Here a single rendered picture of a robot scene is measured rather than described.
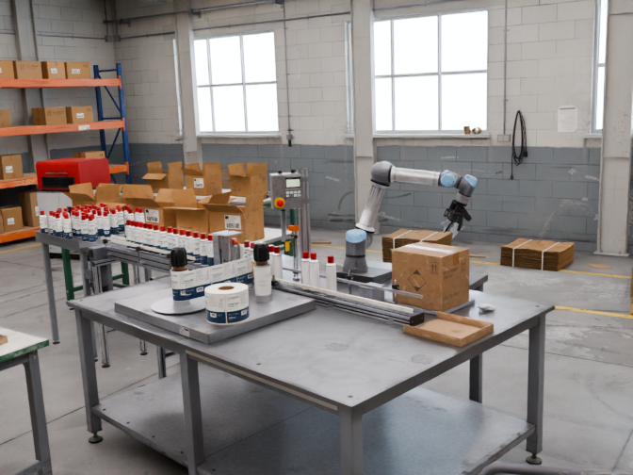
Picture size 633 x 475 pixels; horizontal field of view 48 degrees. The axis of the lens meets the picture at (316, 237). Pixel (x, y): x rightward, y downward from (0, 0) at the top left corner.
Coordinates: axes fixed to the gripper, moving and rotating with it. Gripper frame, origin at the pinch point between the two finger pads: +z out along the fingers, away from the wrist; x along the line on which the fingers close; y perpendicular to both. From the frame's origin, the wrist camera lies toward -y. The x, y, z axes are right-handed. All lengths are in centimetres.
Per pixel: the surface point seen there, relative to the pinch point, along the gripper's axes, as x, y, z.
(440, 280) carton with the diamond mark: 57, 53, 5
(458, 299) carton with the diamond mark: 57, 37, 13
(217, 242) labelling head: -54, 112, 47
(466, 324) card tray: 79, 49, 15
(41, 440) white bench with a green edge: -4, 195, 141
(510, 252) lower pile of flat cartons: -205, -311, 76
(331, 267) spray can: 13, 82, 24
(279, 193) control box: -35, 96, 6
